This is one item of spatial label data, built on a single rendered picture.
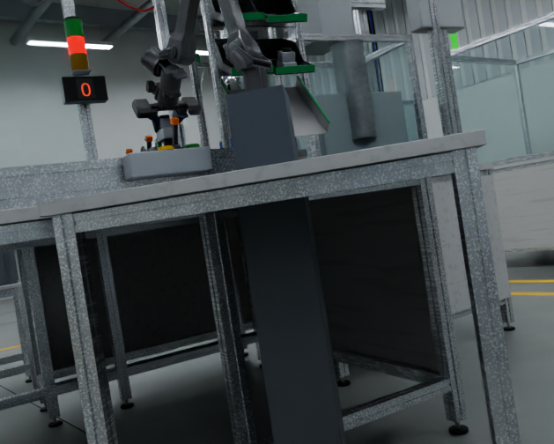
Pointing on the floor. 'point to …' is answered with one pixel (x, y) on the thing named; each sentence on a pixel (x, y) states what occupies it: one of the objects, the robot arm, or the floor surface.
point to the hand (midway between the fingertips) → (165, 122)
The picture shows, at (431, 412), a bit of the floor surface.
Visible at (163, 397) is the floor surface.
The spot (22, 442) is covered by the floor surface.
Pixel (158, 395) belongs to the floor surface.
